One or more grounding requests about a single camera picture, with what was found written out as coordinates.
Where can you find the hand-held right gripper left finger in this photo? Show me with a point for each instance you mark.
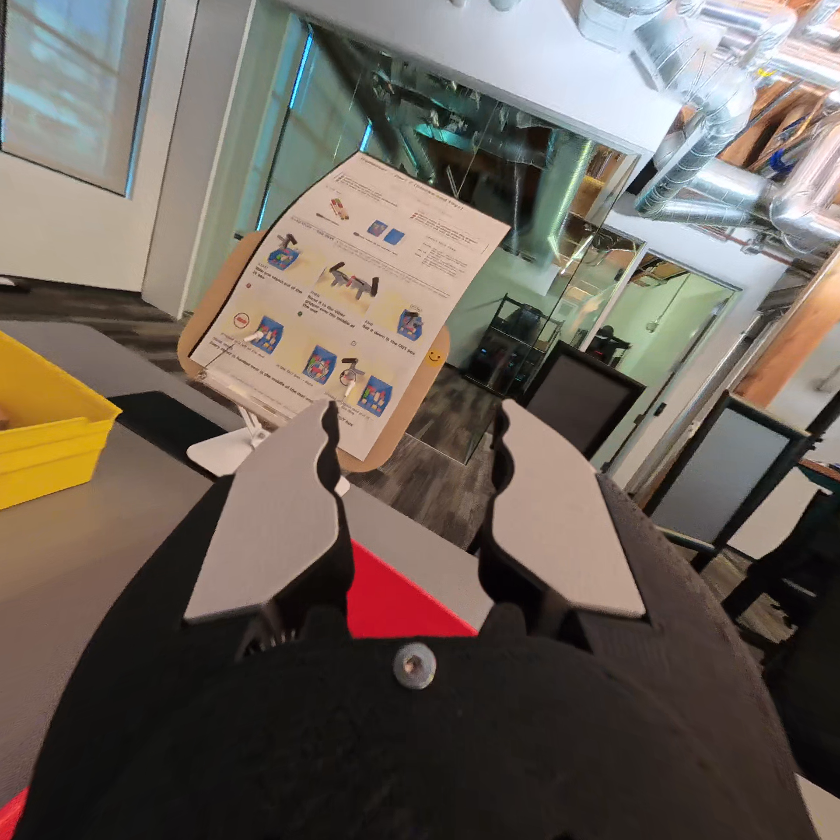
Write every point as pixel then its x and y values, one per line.
pixel 275 531

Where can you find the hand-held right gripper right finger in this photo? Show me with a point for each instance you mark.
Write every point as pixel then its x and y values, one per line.
pixel 564 538

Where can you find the red plastic bin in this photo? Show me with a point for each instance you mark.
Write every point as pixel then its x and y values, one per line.
pixel 400 597

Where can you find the yellow plastic bin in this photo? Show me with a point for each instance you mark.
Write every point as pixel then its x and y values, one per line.
pixel 52 446

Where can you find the grey partition panel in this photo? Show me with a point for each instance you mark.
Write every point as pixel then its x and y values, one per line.
pixel 722 472

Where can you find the dark chair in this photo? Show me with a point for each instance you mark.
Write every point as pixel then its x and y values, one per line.
pixel 807 623

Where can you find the instruction sheet stand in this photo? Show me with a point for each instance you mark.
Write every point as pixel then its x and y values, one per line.
pixel 341 275

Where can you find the frosted window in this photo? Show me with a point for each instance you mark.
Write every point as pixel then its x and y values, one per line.
pixel 65 85

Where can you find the silver ventilation duct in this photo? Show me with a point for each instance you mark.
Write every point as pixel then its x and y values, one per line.
pixel 722 118

